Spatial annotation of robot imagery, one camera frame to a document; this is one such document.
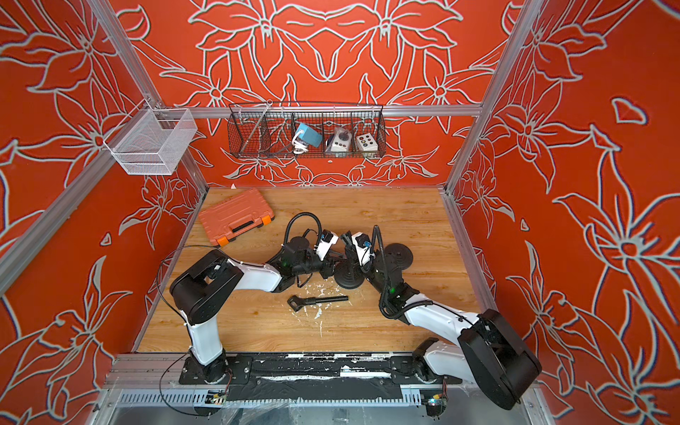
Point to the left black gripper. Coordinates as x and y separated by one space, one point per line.
328 268

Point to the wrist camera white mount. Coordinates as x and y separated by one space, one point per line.
327 240
363 247

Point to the orange plastic tool case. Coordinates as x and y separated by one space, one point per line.
224 222

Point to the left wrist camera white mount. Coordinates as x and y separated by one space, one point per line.
327 240

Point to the black round stand base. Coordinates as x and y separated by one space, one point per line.
348 276

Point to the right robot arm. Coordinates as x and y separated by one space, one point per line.
480 348

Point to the teal box in basket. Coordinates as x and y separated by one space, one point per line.
307 136

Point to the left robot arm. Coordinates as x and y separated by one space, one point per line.
202 290

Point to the black mic clip pole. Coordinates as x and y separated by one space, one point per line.
351 258
297 303

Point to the white button box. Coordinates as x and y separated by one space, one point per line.
366 145

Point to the black wire wall basket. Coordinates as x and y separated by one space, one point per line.
266 130

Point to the clear plastic wall bin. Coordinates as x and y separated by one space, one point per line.
151 144

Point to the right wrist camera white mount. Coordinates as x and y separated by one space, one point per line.
363 247

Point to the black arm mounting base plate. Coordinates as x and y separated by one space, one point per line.
321 378

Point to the white device black knobs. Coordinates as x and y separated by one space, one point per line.
340 141

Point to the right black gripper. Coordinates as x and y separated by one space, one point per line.
378 259

